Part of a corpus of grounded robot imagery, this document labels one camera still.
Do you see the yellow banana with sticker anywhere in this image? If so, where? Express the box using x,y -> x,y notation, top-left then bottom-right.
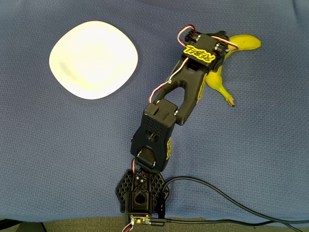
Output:
205,34 -> 262,107

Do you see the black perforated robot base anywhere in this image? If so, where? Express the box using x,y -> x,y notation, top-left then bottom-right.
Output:
115,169 -> 170,216

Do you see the white rounded plate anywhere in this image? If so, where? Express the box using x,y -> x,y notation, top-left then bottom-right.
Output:
49,20 -> 139,100

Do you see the blue textured cloth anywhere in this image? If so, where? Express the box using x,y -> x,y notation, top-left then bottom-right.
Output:
0,0 -> 309,223

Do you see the green controller circuit board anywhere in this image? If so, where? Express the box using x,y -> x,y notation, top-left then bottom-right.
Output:
129,216 -> 152,226

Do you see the thick black USB cable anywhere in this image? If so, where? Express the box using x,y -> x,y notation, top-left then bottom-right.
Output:
157,176 -> 309,224

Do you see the thin black power cable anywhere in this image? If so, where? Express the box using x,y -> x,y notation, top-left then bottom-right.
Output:
151,217 -> 301,232

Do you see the dark metal frame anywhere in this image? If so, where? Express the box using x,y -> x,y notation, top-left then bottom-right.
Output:
0,218 -> 48,232

